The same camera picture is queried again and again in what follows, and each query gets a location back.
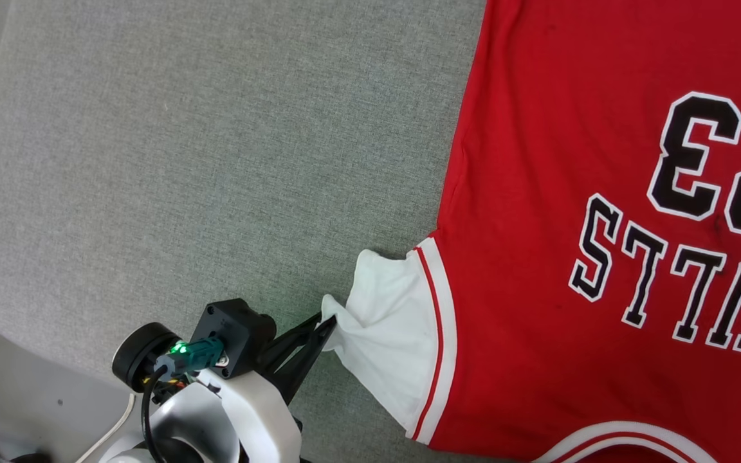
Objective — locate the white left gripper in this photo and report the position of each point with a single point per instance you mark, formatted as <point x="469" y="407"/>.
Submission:
<point x="267" y="418"/>

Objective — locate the red and white basketball jersey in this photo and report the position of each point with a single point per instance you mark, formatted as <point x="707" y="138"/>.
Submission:
<point x="538" y="193"/>

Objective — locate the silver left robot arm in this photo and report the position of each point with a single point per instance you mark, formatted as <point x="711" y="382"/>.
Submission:
<point x="187" y="418"/>

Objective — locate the grey fabric sofa cushion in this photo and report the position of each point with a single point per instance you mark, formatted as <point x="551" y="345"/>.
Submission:
<point x="216" y="161"/>

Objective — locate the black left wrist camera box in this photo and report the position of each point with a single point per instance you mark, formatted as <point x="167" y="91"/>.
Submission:
<point x="235" y="328"/>

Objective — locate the teal left camera connector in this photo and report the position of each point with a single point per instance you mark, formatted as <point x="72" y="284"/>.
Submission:
<point x="197" y="355"/>

